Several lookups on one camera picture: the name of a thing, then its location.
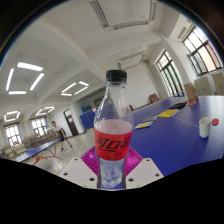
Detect large multi-pane window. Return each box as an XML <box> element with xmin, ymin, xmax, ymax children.
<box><xmin>182</xmin><ymin>25</ymin><xmax>224</xmax><ymax>77</ymax></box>

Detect brown cardboard box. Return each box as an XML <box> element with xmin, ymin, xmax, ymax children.
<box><xmin>183</xmin><ymin>82</ymin><xmax>200</xmax><ymax>102</ymax></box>

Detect clear bottle with red label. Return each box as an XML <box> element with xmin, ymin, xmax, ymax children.
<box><xmin>93</xmin><ymin>69</ymin><xmax>135</xmax><ymax>191</ymax></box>

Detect tall narrow window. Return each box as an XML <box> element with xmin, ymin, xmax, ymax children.
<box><xmin>155</xmin><ymin>49</ymin><xmax>185</xmax><ymax>97</ymax></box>

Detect white two-door cabinet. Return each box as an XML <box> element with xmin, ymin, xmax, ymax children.
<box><xmin>210</xmin><ymin>71</ymin><xmax>224</xmax><ymax>96</ymax></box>
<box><xmin>194</xmin><ymin>75</ymin><xmax>212</xmax><ymax>97</ymax></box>

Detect white cup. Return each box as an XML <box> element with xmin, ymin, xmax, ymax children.
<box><xmin>198</xmin><ymin>116</ymin><xmax>212</xmax><ymax>139</ymax></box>

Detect blue table tennis table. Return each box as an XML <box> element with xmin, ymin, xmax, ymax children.
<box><xmin>12</xmin><ymin>137</ymin><xmax>65</xmax><ymax>165</ymax></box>

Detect thin pinkish grey book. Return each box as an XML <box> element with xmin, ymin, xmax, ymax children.
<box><xmin>142</xmin><ymin>115</ymin><xmax>159</xmax><ymax>123</ymax></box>

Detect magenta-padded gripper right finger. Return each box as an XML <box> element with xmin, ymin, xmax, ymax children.
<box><xmin>124</xmin><ymin>147</ymin><xmax>165</xmax><ymax>190</ymax></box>

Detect ceiling strip lights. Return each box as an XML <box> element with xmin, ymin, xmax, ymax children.
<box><xmin>3</xmin><ymin>61</ymin><xmax>91</xmax><ymax>123</ymax></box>

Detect small yellow and blue book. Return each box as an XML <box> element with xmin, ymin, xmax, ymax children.
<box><xmin>133</xmin><ymin>120</ymin><xmax>155</xmax><ymax>131</ymax></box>

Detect large yellow book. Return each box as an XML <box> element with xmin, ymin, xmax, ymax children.
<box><xmin>156</xmin><ymin>108</ymin><xmax>181</xmax><ymax>119</ymax></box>

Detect blue partition panels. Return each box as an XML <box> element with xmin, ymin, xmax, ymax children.
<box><xmin>79</xmin><ymin>109</ymin><xmax>98</xmax><ymax>131</ymax></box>

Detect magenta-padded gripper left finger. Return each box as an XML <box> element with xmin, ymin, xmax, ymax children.
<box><xmin>58</xmin><ymin>146</ymin><xmax>101</xmax><ymax>190</ymax></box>

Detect dark brown door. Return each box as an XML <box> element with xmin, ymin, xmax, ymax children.
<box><xmin>63</xmin><ymin>108</ymin><xmax>80</xmax><ymax>137</ymax></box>

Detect person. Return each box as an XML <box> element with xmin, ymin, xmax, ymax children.
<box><xmin>50</xmin><ymin>120</ymin><xmax>74</xmax><ymax>152</ymax></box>

